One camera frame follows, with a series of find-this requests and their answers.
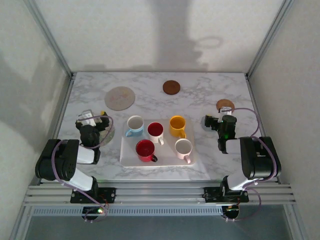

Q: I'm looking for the shiny grey round coaster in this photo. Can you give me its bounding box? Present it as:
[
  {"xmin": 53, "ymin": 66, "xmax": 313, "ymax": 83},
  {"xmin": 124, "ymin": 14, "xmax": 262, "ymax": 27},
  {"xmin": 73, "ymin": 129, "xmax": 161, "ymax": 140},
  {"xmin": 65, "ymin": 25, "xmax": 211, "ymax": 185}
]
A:
[{"xmin": 98, "ymin": 122, "xmax": 116, "ymax": 148}]

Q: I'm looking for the woven rattan coaster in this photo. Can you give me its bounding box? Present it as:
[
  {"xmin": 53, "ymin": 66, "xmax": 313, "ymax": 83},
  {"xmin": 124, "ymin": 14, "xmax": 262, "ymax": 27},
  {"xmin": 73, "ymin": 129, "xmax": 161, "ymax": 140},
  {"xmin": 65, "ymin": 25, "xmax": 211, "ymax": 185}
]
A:
[{"xmin": 216, "ymin": 98, "xmax": 236, "ymax": 113}]

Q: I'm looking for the large beige round printed coaster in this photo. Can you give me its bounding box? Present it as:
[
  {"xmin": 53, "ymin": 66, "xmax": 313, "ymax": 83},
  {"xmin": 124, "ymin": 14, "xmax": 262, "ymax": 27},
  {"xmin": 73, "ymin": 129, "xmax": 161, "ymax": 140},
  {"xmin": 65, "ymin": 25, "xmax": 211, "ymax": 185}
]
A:
[{"xmin": 104, "ymin": 86, "xmax": 137, "ymax": 111}]

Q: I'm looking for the light blue mug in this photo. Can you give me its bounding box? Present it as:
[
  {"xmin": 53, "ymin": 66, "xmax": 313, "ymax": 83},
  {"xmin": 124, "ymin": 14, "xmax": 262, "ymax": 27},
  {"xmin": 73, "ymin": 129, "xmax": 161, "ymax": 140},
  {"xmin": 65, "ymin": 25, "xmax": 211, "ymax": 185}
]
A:
[{"xmin": 124, "ymin": 115, "xmax": 145, "ymax": 138}]

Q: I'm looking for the yellow mug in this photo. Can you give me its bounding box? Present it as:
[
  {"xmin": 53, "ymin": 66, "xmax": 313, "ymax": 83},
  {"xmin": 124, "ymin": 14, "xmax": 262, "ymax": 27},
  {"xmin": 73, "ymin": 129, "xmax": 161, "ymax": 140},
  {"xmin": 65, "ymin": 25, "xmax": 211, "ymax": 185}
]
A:
[{"xmin": 169, "ymin": 115, "xmax": 188, "ymax": 140}]

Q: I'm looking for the pale pink mug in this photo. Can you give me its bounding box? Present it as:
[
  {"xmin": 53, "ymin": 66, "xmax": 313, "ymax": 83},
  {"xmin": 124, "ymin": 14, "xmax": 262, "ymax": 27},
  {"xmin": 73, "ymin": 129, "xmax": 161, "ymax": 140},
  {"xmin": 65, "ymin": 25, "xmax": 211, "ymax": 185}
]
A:
[{"xmin": 174, "ymin": 138, "xmax": 193, "ymax": 165}]

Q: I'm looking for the dark brown wooden coaster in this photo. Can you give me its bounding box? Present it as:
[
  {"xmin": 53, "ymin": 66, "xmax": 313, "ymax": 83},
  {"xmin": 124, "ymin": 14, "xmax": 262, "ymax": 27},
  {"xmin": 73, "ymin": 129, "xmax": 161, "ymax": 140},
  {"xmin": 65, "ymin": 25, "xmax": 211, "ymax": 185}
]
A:
[{"xmin": 162, "ymin": 79, "xmax": 181, "ymax": 96}]

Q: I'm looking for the red mug black handle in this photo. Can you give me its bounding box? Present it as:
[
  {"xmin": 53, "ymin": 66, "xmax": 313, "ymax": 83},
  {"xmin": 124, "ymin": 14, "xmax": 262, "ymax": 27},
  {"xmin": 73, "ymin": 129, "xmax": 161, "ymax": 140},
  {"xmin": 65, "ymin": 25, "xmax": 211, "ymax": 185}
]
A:
[{"xmin": 135, "ymin": 139, "xmax": 159, "ymax": 163}]

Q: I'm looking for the white rectangular tray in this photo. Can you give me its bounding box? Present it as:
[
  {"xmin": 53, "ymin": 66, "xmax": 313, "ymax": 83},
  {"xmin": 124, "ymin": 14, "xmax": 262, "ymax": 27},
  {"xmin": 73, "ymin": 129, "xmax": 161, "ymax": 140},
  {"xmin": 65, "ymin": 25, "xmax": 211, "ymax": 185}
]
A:
[{"xmin": 119, "ymin": 117, "xmax": 198, "ymax": 168}]

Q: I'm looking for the white mug red inside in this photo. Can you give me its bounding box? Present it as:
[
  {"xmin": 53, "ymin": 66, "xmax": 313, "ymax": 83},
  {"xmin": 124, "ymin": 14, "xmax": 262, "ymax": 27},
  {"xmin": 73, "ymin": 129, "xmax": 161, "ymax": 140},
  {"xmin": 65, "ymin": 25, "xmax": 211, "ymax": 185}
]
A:
[{"xmin": 146, "ymin": 121, "xmax": 166, "ymax": 146}]

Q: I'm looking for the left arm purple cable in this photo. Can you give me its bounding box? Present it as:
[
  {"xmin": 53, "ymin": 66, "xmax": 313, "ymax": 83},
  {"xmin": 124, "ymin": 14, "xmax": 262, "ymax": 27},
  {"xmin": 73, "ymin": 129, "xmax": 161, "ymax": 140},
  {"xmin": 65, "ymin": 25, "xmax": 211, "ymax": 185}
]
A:
[{"xmin": 51, "ymin": 114, "xmax": 115, "ymax": 224}]

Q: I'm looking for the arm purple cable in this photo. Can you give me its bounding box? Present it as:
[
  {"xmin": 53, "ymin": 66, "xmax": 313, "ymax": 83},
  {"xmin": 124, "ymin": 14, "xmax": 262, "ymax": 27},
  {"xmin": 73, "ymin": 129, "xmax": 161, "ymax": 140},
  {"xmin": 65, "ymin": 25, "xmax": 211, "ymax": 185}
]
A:
[
  {"xmin": 51, "ymin": 114, "xmax": 115, "ymax": 224},
  {"xmin": 224, "ymin": 107, "xmax": 280, "ymax": 222}
]

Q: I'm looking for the aluminium side rail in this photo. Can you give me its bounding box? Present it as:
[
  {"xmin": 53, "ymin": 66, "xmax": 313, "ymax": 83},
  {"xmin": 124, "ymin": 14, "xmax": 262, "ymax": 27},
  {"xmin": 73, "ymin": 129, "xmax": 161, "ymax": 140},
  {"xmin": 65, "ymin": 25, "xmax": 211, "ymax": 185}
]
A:
[
  {"xmin": 37, "ymin": 73, "xmax": 77, "ymax": 186},
  {"xmin": 246, "ymin": 74, "xmax": 280, "ymax": 185}
]

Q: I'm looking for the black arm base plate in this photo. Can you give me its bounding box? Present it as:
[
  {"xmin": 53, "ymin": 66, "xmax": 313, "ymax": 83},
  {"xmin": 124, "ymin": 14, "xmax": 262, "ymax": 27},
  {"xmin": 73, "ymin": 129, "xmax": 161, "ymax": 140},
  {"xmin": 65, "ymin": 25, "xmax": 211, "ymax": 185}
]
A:
[
  {"xmin": 70, "ymin": 187, "xmax": 117, "ymax": 204},
  {"xmin": 203, "ymin": 186, "xmax": 250, "ymax": 204}
]

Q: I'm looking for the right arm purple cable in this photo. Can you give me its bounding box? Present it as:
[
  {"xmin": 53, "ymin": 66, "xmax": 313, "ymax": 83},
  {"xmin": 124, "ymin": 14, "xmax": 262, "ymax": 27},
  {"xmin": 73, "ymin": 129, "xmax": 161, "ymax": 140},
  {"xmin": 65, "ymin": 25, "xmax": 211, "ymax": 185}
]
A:
[{"xmin": 224, "ymin": 107, "xmax": 280, "ymax": 222}]

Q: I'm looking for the aluminium cross rail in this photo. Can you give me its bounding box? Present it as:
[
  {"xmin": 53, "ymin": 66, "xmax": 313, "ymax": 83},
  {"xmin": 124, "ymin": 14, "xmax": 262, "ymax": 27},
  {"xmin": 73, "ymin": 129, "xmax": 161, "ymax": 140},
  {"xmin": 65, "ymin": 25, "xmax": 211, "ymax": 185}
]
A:
[{"xmin": 23, "ymin": 183, "xmax": 298, "ymax": 207}]

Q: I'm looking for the aluminium frame post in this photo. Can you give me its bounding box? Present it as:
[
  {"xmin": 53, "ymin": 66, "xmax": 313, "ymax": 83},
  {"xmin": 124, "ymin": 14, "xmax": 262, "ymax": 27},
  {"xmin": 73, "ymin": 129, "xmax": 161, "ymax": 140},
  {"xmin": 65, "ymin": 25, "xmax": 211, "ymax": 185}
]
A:
[
  {"xmin": 245, "ymin": 0, "xmax": 295, "ymax": 80},
  {"xmin": 23, "ymin": 0, "xmax": 76, "ymax": 79}
]

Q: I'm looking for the grey slotted cable duct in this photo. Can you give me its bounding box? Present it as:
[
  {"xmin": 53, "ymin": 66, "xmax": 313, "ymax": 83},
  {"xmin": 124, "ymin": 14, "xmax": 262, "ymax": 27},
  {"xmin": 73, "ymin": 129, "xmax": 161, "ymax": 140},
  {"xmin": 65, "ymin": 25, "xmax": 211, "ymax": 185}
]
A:
[{"xmin": 31, "ymin": 206, "xmax": 224, "ymax": 218}]

